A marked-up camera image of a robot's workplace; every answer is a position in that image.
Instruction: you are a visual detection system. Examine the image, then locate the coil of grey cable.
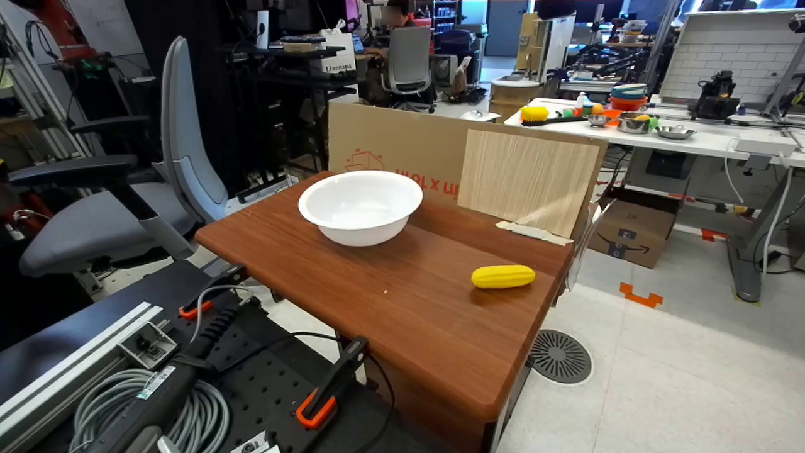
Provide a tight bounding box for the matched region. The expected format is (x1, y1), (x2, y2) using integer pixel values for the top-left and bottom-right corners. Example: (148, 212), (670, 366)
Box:
(68, 368), (231, 453)

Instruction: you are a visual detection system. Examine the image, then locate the white brick pattern panel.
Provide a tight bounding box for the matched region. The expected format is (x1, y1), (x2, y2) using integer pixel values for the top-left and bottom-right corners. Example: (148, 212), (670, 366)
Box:
(658, 8), (805, 105)

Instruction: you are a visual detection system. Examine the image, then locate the white cardboard box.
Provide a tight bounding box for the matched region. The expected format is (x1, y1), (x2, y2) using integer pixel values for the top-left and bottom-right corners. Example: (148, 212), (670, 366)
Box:
(311, 28), (357, 74)

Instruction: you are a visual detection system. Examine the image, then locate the stack of coloured bowls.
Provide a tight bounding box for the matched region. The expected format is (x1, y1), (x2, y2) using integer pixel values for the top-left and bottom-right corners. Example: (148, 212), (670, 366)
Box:
(608, 83), (649, 113)

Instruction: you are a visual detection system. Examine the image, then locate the grey mesh office chair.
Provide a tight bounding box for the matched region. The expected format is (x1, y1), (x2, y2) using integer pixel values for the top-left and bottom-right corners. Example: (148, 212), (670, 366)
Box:
(381, 26), (437, 115)

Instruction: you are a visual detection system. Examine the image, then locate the strip of tape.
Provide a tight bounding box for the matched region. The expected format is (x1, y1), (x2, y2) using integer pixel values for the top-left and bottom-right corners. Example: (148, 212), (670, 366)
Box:
(495, 220), (574, 247)

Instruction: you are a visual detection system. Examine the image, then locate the white bowl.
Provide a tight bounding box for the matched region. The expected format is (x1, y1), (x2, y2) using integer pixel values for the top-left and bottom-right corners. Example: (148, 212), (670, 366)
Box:
(297, 170), (424, 247)

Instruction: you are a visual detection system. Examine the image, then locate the black machine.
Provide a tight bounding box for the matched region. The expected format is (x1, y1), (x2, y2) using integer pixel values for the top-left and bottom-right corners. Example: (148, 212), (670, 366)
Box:
(689, 70), (741, 121)

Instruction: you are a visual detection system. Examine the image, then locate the white desk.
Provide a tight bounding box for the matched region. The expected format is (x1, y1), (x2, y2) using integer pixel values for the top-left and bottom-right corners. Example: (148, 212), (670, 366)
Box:
(503, 97), (805, 304)

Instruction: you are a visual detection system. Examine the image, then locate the person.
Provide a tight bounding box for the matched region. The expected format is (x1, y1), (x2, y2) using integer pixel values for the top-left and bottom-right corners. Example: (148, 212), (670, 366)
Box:
(364, 0), (418, 61)

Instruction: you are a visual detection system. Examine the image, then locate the round floor vent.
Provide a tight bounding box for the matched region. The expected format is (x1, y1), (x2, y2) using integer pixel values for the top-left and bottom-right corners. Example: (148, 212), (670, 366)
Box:
(528, 328), (594, 386)

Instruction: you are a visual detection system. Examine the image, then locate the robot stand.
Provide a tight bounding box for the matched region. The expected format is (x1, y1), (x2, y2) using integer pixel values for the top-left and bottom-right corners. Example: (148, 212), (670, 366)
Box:
(0, 260), (441, 453)

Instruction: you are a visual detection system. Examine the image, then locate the black cable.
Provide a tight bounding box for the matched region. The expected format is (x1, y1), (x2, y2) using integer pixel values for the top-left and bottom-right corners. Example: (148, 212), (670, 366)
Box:
(211, 331), (397, 453)

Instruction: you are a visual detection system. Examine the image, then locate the yellow brush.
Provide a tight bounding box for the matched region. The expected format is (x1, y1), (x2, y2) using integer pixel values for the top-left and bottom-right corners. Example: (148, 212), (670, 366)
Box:
(519, 105), (588, 128)

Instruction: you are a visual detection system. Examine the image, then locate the yellow toy corn cob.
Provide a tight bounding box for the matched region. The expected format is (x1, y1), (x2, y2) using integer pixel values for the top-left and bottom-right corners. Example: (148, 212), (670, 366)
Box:
(471, 264), (536, 290)

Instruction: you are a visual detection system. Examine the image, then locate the black and orange clamp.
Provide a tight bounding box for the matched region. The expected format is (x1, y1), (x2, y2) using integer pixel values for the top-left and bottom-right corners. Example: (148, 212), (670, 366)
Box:
(178, 266), (250, 320)
(295, 336), (370, 431)

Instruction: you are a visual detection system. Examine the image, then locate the metal pot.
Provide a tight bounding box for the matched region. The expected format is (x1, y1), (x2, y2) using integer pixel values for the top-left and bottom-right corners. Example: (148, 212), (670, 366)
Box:
(617, 112), (652, 135)

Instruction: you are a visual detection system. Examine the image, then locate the large cardboard sheet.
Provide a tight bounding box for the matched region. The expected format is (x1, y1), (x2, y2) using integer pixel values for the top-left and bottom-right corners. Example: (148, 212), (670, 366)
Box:
(327, 101), (609, 242)

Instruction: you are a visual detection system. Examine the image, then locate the light wooden board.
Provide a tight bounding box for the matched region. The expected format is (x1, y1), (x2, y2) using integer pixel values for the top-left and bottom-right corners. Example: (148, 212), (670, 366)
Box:
(457, 128), (601, 239)

